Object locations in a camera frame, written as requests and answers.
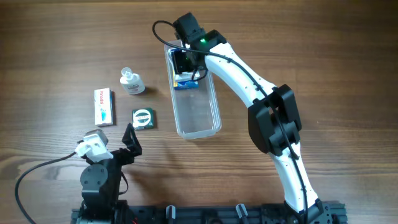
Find blue VapoDrops box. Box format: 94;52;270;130
172;72;198;90

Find black cable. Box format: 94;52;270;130
152;20;309;224
14;151;77;224

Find right black cable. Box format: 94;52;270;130
152;20;309;224

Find dark green round-logo box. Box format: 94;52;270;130
132;108;155;130

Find small white lotion bottle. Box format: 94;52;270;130
120;67;145;95

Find white Hansaplast box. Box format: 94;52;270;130
167;48;194;83

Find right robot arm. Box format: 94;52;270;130
172;12;323;223

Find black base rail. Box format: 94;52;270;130
70;203;348;224

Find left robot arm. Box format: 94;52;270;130
71;123;142;223

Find clear plastic container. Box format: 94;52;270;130
164;45;221;139

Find left black cable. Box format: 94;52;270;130
14;151;77;224

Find white Panadol box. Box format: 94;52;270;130
94;88;113;126

